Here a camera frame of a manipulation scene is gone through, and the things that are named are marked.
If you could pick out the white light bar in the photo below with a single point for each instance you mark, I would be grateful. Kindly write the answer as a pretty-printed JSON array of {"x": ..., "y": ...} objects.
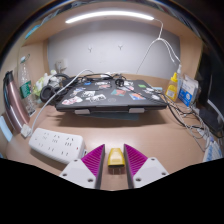
[{"x": 110, "y": 15}]

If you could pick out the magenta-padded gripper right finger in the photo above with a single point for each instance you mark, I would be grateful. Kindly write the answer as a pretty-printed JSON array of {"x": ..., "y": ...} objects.
[{"x": 148, "y": 170}]

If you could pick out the yellow charger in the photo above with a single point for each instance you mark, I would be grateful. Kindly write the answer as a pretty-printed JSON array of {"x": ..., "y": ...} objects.
[{"x": 116, "y": 157}]

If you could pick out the pink thermos jug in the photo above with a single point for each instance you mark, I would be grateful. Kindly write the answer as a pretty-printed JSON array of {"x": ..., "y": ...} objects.
[{"x": 16, "y": 103}]

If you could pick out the blue white box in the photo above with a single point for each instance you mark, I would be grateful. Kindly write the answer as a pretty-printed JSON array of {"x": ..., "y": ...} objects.
[{"x": 187, "y": 93}]

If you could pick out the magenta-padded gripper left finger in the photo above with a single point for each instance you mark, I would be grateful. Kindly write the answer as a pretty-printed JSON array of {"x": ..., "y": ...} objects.
[{"x": 80, "y": 170}]

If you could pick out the green white plush toy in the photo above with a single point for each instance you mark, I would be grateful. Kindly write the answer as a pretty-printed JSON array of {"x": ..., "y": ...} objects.
[{"x": 40, "y": 85}]

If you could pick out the clear plastic water bottle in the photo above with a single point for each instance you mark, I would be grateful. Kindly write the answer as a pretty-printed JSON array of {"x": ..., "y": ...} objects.
[{"x": 26, "y": 90}]

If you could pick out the white flat case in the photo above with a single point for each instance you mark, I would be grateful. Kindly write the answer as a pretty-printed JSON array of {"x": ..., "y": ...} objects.
[{"x": 5, "y": 130}]

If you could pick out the white wall hook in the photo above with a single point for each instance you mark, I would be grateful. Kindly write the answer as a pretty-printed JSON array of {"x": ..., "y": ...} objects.
[
  {"x": 120, "y": 47},
  {"x": 90, "y": 49}
]

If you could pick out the white wall socket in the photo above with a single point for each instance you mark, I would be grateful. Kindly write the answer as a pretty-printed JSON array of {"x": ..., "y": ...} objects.
[{"x": 60, "y": 65}]

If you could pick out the black monitor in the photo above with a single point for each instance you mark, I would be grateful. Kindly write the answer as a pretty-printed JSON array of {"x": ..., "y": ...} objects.
[{"x": 213, "y": 90}]

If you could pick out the sticker-covered dark laptop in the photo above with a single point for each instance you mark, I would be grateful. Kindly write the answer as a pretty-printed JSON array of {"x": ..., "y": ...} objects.
[{"x": 110, "y": 103}]

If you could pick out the white power strip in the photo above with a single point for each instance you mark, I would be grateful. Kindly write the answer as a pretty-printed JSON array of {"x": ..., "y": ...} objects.
[{"x": 53, "y": 143}]

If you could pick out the yellow squeeze bottle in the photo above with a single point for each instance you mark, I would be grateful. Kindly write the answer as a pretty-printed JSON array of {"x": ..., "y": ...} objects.
[{"x": 171, "y": 90}]

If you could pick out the black headphones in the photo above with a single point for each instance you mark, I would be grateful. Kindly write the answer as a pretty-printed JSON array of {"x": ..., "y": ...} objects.
[{"x": 46, "y": 93}]

